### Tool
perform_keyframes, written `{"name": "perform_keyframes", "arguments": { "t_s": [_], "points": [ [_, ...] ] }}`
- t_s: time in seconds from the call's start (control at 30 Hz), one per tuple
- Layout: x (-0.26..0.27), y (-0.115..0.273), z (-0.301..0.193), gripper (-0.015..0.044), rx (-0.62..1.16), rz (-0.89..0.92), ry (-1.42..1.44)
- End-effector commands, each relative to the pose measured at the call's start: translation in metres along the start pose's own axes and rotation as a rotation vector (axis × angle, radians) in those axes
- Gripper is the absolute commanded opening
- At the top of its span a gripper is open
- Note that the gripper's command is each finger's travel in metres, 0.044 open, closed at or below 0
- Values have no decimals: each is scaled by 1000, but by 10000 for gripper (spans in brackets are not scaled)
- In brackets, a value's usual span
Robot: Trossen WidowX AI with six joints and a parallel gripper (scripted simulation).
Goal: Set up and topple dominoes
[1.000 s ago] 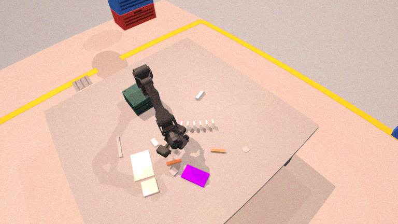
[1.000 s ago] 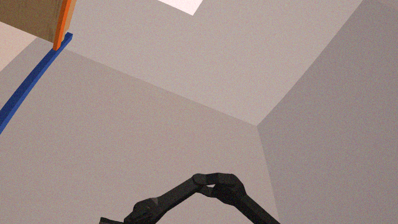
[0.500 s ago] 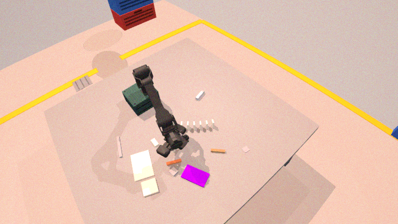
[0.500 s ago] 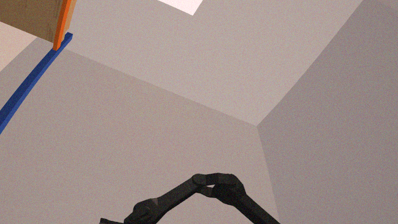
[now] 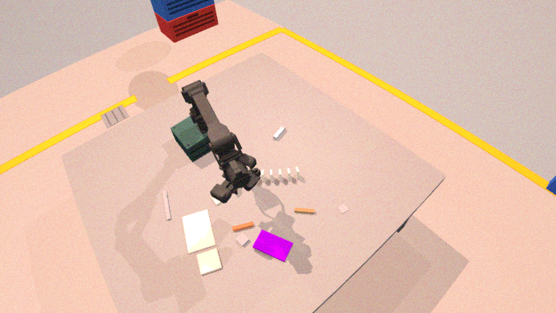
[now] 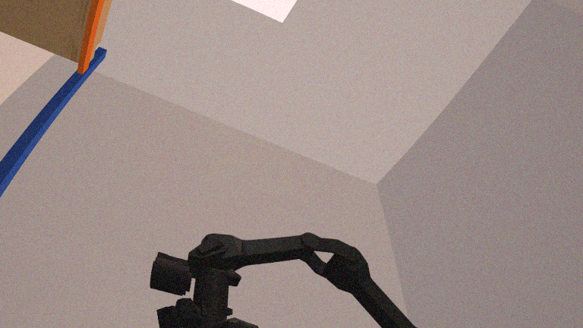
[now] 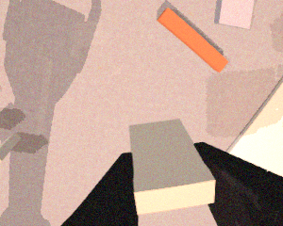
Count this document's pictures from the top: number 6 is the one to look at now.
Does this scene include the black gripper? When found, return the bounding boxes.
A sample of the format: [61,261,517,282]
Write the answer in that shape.
[193,294,259,328]

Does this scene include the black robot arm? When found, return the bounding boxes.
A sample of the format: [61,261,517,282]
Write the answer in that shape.
[150,232,417,328]

